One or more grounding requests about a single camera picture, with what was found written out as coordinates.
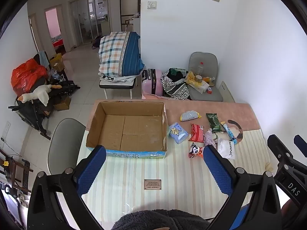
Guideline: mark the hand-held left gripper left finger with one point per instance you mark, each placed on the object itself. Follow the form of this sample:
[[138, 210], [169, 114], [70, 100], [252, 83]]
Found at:
[[91, 170]]

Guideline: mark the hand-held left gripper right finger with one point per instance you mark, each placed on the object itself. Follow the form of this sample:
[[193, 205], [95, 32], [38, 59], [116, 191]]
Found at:
[[218, 170]]

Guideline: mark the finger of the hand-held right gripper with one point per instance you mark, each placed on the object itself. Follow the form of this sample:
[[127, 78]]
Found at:
[[301, 142], [278, 147]]

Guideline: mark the white soft packet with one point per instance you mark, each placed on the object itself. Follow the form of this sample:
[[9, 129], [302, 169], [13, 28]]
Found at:
[[226, 148]]

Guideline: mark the panda print snack packet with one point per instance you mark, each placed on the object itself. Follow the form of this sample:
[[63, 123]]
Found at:
[[195, 151]]

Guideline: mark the purple cloth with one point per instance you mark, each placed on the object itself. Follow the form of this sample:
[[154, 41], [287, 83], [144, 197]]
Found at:
[[209, 137]]

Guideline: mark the light blue slim packet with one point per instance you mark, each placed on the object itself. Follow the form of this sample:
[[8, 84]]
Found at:
[[229, 131]]

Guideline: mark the red packet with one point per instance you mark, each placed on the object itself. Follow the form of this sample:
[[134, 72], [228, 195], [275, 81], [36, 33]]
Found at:
[[197, 133]]

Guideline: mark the green wet wipes pack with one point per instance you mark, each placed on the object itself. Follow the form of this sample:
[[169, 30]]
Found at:
[[213, 122]]

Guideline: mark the blue tissue pack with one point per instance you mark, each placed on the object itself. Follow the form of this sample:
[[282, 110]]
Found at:
[[178, 132]]

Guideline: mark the grey glitter pouch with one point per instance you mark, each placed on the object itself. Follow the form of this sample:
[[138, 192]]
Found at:
[[189, 116]]

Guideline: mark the grey plastic chair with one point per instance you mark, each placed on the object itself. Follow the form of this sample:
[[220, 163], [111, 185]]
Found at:
[[64, 143]]

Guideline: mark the small brown cardboard box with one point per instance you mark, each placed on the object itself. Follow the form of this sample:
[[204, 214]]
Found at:
[[62, 103]]

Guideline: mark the dark wooden chair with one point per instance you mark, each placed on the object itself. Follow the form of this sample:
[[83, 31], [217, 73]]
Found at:
[[16, 170]]

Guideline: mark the white leaning board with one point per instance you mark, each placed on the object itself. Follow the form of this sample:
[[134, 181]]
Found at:
[[227, 92]]

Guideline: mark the person's dark fleece clothing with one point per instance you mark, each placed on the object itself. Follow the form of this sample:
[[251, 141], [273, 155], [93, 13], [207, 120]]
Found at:
[[160, 220]]

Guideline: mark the black folded stroller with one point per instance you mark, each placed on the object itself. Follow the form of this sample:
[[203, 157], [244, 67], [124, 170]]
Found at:
[[31, 112]]

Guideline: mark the white folding bench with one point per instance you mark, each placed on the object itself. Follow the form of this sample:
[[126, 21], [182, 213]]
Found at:
[[117, 82]]

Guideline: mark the white goose plush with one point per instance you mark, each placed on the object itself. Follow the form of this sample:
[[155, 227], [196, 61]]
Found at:
[[40, 93]]

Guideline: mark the brown tape roll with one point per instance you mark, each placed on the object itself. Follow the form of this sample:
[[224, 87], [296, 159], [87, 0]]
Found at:
[[198, 78]]

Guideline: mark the black white patterned bag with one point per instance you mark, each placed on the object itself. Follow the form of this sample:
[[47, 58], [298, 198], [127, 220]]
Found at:
[[175, 86]]

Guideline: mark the yellow plastic bag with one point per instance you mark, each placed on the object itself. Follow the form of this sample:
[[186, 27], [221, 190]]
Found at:
[[191, 77]]

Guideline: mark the pink cloth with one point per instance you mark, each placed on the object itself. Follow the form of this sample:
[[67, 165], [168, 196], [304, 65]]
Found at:
[[153, 96]]

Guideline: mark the clear plastic bottle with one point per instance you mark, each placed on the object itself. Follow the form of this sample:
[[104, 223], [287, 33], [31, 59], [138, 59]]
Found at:
[[200, 68]]

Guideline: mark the pink suitcase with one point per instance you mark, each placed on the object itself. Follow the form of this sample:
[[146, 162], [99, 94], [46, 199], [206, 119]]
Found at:
[[151, 81]]

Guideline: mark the grey cushioned chair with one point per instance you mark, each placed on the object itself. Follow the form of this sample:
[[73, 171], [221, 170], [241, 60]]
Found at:
[[203, 58]]

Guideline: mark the red plastic bag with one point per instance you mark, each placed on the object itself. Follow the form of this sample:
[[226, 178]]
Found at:
[[26, 75]]

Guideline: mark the plaid quilt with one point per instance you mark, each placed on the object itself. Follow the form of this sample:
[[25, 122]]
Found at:
[[120, 52]]

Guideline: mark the white wall switch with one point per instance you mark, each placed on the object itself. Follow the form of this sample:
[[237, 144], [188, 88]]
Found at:
[[152, 5]]

